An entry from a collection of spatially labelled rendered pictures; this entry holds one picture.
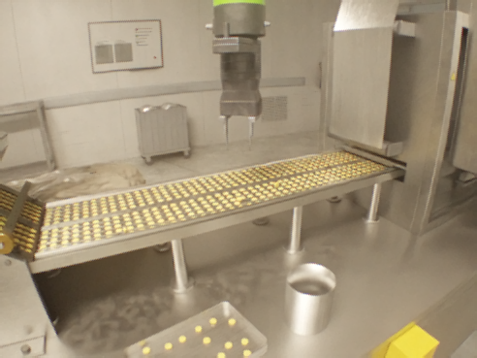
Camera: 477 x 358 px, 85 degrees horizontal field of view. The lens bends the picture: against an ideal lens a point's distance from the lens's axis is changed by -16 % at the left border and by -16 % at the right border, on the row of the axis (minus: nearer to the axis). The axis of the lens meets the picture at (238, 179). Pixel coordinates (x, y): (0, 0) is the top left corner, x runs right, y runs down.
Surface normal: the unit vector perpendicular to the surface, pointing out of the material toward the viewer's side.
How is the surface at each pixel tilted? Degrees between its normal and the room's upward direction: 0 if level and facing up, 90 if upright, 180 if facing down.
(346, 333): 0
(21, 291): 90
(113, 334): 0
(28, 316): 90
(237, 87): 99
